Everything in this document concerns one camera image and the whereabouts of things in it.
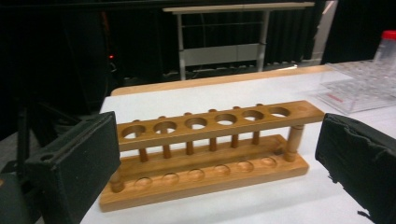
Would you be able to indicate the clear plastic tube rack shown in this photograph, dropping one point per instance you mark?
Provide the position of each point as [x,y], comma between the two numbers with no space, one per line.
[358,90]

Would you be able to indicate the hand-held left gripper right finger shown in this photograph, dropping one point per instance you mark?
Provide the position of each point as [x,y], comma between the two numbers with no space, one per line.
[361,161]

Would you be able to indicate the wooden test tube rack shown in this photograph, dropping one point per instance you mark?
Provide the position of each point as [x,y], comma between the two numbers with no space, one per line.
[218,128]

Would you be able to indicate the wooden board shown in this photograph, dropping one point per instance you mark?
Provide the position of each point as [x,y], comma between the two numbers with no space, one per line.
[186,82]

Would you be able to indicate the red-capped test tube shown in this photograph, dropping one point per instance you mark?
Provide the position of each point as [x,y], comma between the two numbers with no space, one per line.
[387,46]

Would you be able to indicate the white leaning panel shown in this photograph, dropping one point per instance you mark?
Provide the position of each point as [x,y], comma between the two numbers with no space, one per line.
[323,31]

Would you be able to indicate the white metal table frame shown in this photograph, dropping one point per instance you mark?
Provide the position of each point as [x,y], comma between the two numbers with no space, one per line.
[218,54]

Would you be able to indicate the dark curtain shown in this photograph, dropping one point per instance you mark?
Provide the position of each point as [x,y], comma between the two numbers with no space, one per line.
[289,37]

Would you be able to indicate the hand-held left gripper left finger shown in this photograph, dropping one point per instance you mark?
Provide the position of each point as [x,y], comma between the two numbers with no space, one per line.
[77,168]

